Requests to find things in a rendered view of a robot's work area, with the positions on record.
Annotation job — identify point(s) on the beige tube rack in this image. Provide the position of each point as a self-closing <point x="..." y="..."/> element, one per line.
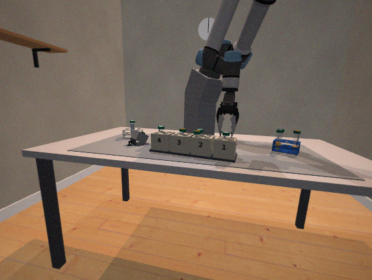
<point x="127" y="135"/>

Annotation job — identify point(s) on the blue tube rack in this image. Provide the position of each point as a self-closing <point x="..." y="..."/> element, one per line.
<point x="286" y="148"/>

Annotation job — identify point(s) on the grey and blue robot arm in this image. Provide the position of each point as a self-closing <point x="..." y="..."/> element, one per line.
<point x="219" y="56"/>

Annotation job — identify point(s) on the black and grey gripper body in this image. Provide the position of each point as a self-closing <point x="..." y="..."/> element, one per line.
<point x="229" y="90"/>

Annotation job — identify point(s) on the beige bucket adapter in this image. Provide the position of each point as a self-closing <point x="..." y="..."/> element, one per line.
<point x="181" y="143"/>
<point x="224" y="148"/>
<point x="203" y="145"/>
<point x="161" y="140"/>

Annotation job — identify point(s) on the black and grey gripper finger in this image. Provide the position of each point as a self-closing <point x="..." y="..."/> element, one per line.
<point x="234" y="120"/>
<point x="220" y="118"/>

